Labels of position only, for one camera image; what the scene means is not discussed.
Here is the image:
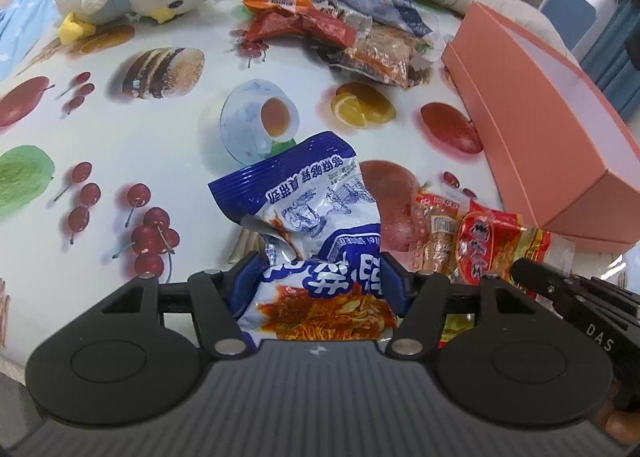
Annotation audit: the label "blue curtain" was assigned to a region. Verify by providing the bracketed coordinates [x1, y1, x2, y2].
[580, 0, 639, 121]

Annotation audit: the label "red label dried meat packet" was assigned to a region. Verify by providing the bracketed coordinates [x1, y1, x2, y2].
[410, 185, 469, 276]

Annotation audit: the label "blue white noodle snack bag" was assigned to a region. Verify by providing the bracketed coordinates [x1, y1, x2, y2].
[209, 132, 397, 343]

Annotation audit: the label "pink cardboard box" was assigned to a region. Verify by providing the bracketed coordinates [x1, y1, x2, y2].
[442, 3, 639, 253]

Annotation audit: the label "blue star bedsheet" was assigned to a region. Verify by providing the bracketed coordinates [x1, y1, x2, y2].
[0, 0, 61, 80]

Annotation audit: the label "orange brown snack packets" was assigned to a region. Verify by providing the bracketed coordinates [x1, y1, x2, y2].
[242, 0, 373, 49]

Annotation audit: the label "red yellow snack packet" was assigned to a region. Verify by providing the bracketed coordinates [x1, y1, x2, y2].
[439, 201, 576, 348]

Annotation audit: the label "blue chair back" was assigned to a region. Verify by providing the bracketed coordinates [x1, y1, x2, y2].
[541, 0, 597, 49]

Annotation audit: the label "clear spicy tofu packet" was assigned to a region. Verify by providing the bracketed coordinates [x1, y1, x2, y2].
[321, 24, 433, 89]

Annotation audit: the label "fruit print table mat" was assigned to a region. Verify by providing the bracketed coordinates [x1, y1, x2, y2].
[1, 0, 509, 365]

